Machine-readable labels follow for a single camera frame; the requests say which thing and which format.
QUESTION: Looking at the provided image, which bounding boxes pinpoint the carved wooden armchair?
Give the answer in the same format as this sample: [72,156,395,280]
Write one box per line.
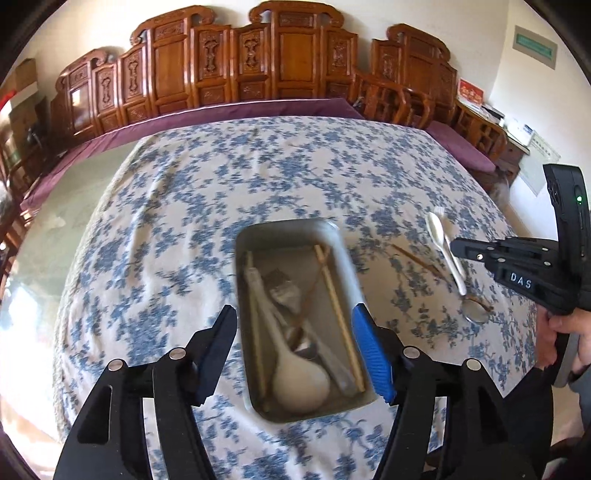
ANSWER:
[353,24,509,162]

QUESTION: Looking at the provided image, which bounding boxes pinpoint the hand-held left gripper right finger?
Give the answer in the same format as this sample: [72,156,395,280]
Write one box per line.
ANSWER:
[350,302,555,480]

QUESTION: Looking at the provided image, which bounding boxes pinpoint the white electrical panel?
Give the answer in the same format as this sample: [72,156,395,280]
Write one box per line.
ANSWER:
[519,131,561,197]

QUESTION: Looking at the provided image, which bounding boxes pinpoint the wooden side table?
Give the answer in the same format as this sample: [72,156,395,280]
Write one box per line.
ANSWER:
[496,131,532,185]

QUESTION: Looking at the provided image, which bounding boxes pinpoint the beige plastic knife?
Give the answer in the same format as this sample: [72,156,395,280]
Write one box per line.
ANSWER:
[245,268,278,324]

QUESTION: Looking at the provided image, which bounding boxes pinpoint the purple armchair cushion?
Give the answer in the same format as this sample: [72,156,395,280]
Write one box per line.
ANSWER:
[425,121,496,175]

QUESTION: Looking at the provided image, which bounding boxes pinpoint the person's right hand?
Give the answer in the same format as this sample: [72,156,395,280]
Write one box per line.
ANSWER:
[536,307,591,374]

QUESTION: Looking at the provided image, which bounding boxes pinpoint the brown cardboard box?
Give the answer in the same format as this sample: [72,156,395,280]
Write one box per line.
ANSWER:
[14,59,38,93]

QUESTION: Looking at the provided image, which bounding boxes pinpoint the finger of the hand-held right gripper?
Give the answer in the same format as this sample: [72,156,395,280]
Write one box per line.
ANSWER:
[481,251,557,274]
[450,235,560,260]

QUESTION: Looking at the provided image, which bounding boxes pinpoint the white plastic fork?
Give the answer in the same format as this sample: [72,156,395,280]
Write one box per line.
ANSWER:
[434,207,468,296]

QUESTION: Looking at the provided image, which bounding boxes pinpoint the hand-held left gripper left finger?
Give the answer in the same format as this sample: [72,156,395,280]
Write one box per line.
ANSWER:
[53,304,237,480]

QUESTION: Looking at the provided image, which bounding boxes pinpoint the wooden chair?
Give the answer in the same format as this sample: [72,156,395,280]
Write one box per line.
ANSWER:
[0,134,33,259]

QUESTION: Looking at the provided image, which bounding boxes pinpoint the blue floral tablecloth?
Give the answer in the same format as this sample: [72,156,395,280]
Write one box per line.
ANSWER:
[51,115,539,480]

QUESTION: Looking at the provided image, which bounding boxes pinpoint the carved wooden sofa bench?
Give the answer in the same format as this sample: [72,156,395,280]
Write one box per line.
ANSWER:
[48,0,370,144]

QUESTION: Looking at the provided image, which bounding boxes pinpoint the dark brown cabinet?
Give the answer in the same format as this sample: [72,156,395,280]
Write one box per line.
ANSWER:
[9,99,51,153]

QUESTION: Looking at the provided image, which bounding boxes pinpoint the grey metal tray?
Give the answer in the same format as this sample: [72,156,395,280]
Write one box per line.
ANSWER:
[234,219,377,423]

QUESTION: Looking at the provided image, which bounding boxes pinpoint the large white soup spoon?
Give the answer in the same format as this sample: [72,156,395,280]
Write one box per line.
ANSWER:
[252,295,332,414]

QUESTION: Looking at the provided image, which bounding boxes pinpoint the light wooden chopstick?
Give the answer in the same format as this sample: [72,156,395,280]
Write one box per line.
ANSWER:
[315,244,366,393]

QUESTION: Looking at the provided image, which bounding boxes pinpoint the person's dark pants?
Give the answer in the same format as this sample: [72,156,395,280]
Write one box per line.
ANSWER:
[503,364,578,462]

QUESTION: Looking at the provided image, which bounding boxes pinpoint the metal fork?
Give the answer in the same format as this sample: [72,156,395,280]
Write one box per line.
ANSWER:
[263,272,305,315]

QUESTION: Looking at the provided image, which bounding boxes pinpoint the small white plastic spoon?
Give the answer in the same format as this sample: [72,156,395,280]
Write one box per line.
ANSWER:
[427,211,465,282]

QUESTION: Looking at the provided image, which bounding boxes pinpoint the green wall box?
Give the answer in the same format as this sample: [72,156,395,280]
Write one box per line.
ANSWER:
[513,25,558,70]

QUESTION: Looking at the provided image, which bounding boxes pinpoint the purple sofa cushion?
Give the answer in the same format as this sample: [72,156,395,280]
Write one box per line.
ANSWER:
[18,98,365,213]

